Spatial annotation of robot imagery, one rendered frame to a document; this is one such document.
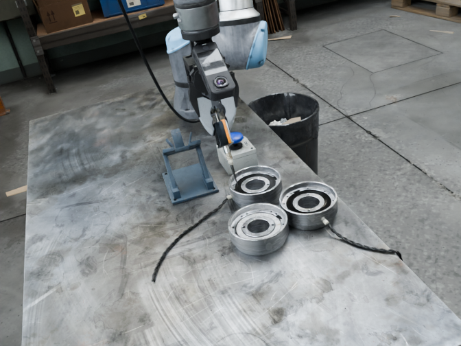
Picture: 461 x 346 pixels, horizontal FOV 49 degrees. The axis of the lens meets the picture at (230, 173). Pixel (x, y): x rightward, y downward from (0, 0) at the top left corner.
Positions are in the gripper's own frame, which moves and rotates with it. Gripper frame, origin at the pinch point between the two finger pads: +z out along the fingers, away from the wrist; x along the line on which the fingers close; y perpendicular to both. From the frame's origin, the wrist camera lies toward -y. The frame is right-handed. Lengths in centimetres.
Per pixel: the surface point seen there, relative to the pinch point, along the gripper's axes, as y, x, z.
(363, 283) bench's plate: -37.6, -10.4, 12.9
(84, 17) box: 335, 28, 45
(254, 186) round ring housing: -5.4, -3.6, 11.8
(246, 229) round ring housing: -20.2, 2.5, 10.0
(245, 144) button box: 6.5, -6.0, 8.6
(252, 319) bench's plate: -37.2, 7.5, 12.9
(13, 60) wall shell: 382, 99, 77
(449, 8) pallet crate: 265, -253, 86
